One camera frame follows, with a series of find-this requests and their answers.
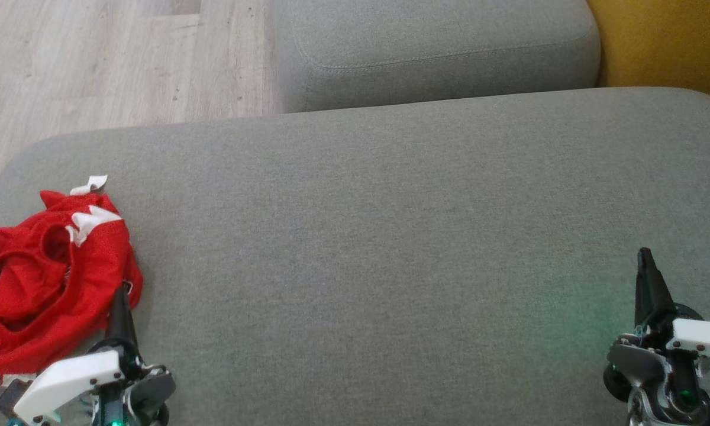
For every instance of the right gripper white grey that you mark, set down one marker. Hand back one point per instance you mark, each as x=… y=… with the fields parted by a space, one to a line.
x=645 y=367

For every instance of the red shirt with white trim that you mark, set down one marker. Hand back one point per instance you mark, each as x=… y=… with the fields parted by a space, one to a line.
x=35 y=284

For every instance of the wide yellow sofa back cushion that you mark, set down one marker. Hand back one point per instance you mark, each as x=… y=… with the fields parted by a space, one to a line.
x=668 y=41

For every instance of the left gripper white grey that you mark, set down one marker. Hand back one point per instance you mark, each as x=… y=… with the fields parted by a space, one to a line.
x=145 y=384

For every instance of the medium grey sofa seat cushion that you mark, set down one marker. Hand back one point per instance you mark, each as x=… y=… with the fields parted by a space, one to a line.
x=438 y=47

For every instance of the large grey sofa seat cushion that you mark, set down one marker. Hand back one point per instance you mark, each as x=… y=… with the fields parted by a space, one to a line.
x=361 y=236

